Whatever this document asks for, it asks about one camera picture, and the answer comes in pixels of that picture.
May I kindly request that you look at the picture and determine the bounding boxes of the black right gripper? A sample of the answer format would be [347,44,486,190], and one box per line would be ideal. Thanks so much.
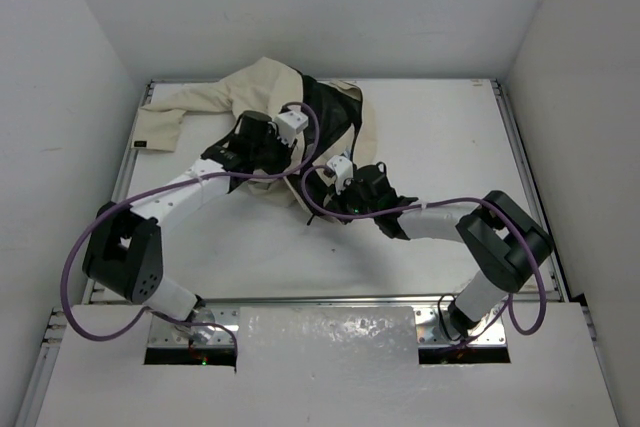
[327,173,380,225]

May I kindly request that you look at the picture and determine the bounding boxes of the cream jacket with black lining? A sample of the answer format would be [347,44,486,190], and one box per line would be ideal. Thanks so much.
[132,58,377,216]

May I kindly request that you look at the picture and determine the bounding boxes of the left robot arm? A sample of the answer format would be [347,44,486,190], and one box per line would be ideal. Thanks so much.
[82,109,314,321]

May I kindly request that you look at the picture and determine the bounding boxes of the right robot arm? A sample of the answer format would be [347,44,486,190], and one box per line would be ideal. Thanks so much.
[320,156,554,342]

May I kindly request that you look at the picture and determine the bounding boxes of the white foreground cover panel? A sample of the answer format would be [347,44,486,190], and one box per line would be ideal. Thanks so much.
[38,304,617,426]

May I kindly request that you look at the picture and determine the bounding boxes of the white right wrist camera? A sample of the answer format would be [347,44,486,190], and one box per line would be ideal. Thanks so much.
[327,155,354,195]

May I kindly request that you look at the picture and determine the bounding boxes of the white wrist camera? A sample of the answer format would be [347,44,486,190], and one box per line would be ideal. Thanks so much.
[273,111,309,147]
[327,155,354,195]

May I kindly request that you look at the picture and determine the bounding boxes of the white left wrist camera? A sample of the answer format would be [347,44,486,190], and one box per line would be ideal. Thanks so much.
[273,111,309,147]

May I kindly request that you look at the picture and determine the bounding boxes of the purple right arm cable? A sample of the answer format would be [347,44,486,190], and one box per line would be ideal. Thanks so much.
[302,162,547,343]

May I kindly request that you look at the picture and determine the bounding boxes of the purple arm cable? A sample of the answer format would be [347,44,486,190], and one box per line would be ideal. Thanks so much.
[302,162,547,343]
[59,101,322,356]

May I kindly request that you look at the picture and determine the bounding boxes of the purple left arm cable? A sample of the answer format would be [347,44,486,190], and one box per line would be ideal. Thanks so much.
[59,101,322,356]

